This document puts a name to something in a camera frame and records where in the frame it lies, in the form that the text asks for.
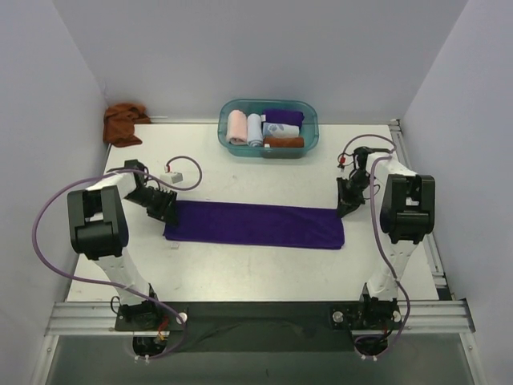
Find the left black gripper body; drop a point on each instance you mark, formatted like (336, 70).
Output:
(164, 205)

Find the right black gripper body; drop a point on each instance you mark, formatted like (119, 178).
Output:
(347, 199)

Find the purple towel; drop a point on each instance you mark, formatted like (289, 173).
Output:
(281, 116)
(251, 224)

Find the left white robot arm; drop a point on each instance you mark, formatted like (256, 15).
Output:
(99, 230)

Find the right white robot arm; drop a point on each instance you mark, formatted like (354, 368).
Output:
(402, 204)

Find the teal plastic basket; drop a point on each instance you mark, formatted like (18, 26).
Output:
(309, 129)

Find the brown crumpled towel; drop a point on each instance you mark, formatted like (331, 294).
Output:
(119, 123)

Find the brown rolled towel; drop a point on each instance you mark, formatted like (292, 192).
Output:
(276, 142)

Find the white patterned rolled towel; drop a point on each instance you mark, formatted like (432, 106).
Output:
(280, 130)

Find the purple folded towel in basket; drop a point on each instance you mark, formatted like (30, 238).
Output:
(281, 116)

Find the pink rolled towel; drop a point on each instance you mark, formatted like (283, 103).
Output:
(237, 128)

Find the light blue rolled towel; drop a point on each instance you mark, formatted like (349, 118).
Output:
(255, 135)

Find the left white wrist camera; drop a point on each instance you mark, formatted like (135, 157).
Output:
(172, 177)

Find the aluminium right side rail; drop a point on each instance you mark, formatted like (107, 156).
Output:
(426, 197)

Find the aluminium rail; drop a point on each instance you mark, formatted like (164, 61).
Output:
(426, 197)
(96, 318)

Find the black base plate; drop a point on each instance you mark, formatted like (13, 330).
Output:
(266, 327)

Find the aluminium front rail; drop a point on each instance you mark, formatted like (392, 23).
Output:
(96, 318)

